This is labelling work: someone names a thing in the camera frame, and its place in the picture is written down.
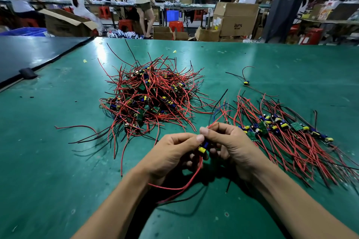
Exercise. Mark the person's left hand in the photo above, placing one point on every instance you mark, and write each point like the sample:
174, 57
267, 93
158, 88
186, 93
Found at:
165, 157

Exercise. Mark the person's right hand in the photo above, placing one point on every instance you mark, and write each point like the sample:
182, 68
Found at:
241, 149

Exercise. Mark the person's left thumb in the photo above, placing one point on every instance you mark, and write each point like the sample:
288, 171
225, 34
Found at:
188, 138

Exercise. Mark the person's right thumb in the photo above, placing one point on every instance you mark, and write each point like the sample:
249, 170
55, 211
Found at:
213, 131

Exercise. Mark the person's left forearm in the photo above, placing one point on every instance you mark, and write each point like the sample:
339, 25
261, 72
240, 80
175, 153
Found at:
112, 208

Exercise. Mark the person's right forearm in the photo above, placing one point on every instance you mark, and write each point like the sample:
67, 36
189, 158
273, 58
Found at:
294, 205

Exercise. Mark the small open cardboard box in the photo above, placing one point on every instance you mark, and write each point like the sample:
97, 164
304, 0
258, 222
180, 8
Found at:
181, 36
207, 35
162, 33

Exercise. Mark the large closed cardboard box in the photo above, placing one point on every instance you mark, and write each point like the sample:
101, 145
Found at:
235, 20

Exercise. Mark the heap of white blue packets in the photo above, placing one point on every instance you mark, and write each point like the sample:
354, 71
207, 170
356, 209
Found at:
123, 34

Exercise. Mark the blue plastic bin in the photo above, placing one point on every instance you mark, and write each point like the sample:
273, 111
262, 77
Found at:
172, 15

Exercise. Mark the long background work table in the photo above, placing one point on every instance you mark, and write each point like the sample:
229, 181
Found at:
117, 4

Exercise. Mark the open brown cardboard box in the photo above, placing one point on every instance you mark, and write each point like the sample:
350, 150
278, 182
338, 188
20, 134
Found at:
64, 24

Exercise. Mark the black rubber block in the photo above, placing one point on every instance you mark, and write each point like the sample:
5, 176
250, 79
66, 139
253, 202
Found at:
28, 73

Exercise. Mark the blue plastic crate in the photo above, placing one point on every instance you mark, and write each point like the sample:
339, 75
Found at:
23, 32

